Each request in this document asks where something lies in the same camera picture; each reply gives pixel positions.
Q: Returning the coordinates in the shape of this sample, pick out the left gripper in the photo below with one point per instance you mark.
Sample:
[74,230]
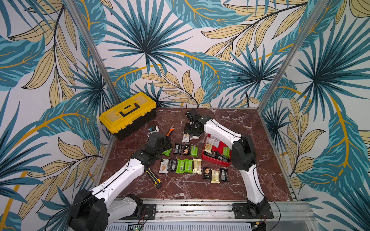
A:
[167,143]

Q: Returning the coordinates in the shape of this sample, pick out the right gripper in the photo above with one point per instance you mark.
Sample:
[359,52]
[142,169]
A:
[190,130]

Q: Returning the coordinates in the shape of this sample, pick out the white drycake cookie packet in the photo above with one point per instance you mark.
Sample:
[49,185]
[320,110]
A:
[164,167]

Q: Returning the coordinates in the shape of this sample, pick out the black cookie packet barcode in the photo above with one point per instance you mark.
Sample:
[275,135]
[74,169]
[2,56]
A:
[178,149]

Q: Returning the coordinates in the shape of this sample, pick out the green cookie packet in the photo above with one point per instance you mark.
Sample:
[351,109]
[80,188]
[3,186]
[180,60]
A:
[167,153]
[180,169]
[188,166]
[194,151]

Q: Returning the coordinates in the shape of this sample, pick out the black drycake cookie packet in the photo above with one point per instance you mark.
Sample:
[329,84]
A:
[186,150]

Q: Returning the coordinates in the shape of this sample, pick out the cream cookie packet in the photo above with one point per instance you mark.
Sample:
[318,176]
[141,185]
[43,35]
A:
[208,148]
[197,166]
[215,176]

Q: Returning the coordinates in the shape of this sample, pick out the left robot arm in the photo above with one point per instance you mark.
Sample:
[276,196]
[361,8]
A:
[97,208]

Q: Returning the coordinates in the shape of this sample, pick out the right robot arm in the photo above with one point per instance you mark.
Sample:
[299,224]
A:
[242,155]

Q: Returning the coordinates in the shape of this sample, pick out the red storage box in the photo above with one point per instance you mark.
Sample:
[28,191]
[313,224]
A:
[220,156]

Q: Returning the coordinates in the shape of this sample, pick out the yellow black toolbox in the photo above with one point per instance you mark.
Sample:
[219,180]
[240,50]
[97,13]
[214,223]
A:
[127,117]

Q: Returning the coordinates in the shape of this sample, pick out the yellow black utility knife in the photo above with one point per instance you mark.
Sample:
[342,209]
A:
[155,179]

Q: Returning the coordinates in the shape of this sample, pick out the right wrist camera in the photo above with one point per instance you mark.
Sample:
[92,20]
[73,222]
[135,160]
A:
[193,115]

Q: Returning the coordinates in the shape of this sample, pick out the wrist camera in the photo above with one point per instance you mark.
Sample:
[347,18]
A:
[193,115]
[152,130]

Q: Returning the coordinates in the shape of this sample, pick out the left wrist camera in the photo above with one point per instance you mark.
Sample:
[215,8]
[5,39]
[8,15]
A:
[152,130]

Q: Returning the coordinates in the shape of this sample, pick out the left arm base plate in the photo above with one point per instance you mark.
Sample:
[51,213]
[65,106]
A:
[144,211]

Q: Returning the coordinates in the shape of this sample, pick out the aluminium front rail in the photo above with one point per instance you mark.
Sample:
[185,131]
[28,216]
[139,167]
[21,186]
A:
[290,216]

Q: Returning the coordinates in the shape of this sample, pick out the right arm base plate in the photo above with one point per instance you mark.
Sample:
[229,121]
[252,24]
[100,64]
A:
[249,211]

